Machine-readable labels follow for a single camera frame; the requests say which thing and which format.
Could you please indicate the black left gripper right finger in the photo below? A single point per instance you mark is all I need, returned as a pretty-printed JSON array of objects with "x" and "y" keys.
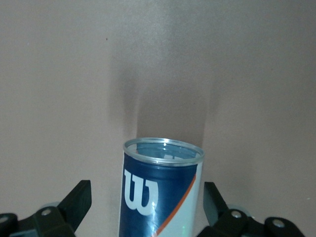
[{"x": 234, "y": 222}]

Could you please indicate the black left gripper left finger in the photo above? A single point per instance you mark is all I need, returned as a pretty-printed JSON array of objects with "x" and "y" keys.
[{"x": 76, "y": 205}]

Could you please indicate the blue white Wilson ball can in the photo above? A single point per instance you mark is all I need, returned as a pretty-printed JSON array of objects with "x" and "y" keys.
[{"x": 158, "y": 197}]

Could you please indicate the brown table mat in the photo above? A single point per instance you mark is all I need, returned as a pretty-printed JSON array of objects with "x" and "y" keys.
[{"x": 49, "y": 98}]

